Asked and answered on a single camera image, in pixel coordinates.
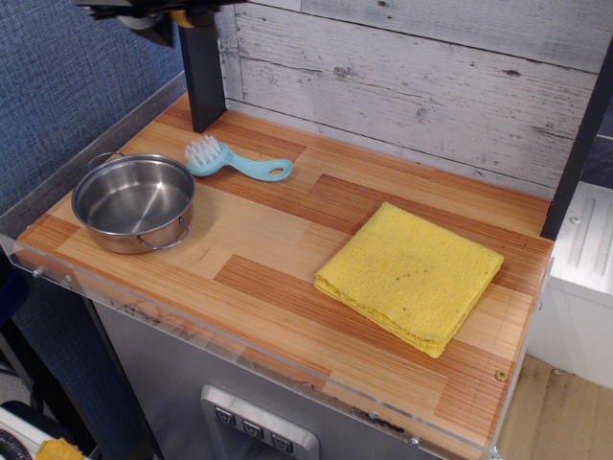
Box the folded yellow cloth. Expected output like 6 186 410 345
314 203 504 358

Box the dark right upright post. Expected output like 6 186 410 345
540 40 612 241

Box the white ribbed side cabinet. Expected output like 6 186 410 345
527 182 612 388

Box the dark upright post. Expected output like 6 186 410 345
540 40 612 241
179 20 226 133

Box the stainless steel pot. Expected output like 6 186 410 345
72 150 196 254

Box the silver dispenser button panel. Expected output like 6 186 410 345
200 384 320 459

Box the clear acrylic edge guard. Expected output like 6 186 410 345
2 226 551 459

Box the light blue scrub brush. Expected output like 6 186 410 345
184 135 293 182

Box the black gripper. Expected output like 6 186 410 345
74 0 240 47

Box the dark left upright post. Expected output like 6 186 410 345
179 20 226 133

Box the yellow object bottom left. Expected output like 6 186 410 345
35 438 85 460

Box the yellow potato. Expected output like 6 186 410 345
170 10 193 29

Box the grey metal side rail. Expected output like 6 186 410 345
1 72 187 239

